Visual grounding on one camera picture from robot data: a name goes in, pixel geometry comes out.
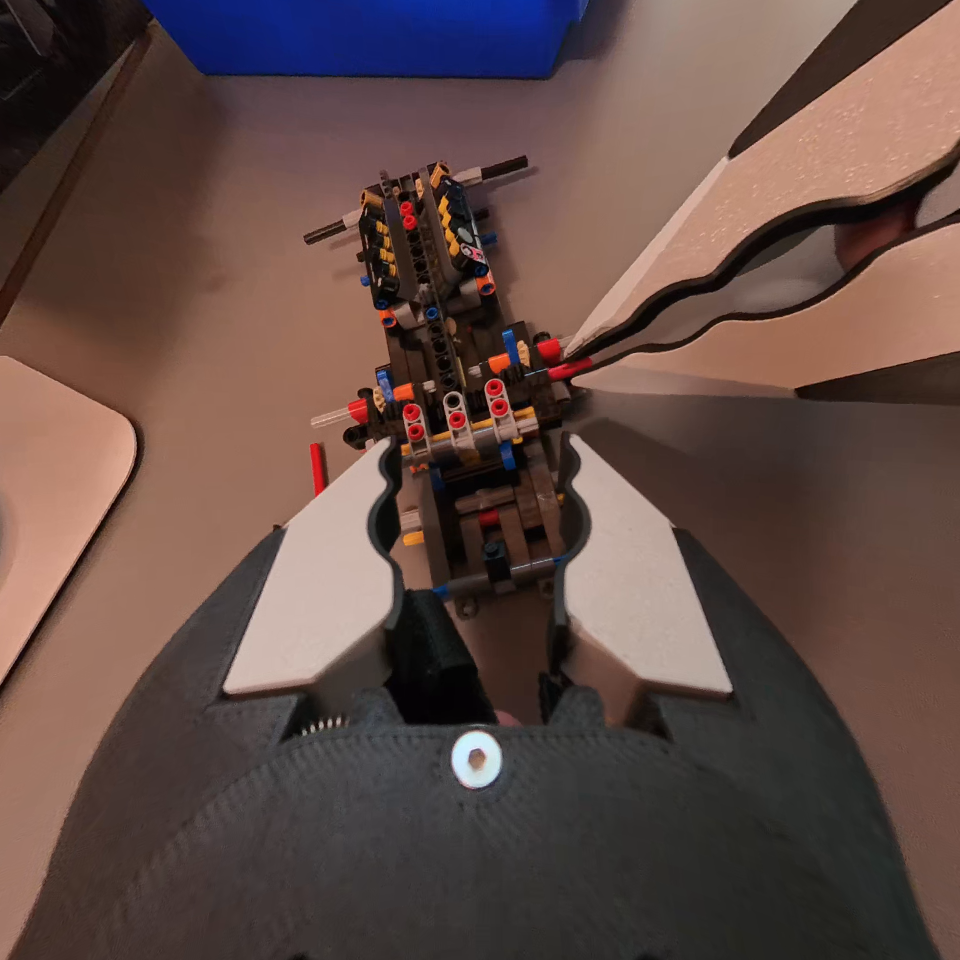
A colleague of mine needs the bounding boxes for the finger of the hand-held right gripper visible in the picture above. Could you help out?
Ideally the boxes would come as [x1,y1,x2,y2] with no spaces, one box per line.
[562,0,960,361]
[570,219,960,408]

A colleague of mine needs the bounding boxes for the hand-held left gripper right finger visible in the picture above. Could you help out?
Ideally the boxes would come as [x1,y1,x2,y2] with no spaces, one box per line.
[551,433,734,725]

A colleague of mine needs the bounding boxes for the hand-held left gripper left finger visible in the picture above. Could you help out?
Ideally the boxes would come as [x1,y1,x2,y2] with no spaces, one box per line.
[222,435,408,699]

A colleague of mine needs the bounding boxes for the lego technic car chassis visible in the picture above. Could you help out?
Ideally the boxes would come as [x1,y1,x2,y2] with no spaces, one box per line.
[303,155,594,620]

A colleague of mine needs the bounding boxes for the person's right hand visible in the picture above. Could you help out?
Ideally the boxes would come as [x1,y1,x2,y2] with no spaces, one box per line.
[834,201,924,273]

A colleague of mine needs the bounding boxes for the blue plastic bin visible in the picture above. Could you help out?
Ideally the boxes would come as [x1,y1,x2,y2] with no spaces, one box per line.
[141,0,627,81]

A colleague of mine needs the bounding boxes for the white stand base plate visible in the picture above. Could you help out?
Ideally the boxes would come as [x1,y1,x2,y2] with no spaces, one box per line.
[0,356,140,685]

